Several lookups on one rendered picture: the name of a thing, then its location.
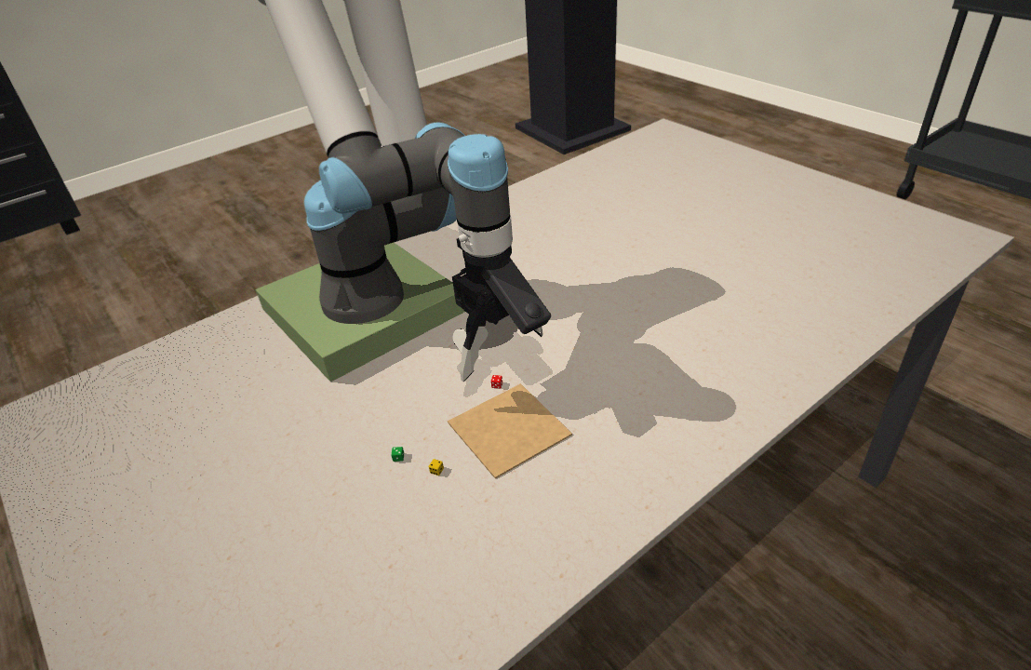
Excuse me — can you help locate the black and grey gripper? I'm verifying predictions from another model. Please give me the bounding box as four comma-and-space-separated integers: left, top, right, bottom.
452, 238, 512, 382

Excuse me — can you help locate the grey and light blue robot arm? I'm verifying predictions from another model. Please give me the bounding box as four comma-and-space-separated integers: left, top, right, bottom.
258, 0, 551, 334

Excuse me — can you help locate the tan flat mat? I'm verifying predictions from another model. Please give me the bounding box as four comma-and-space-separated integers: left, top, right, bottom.
448, 384, 572, 479

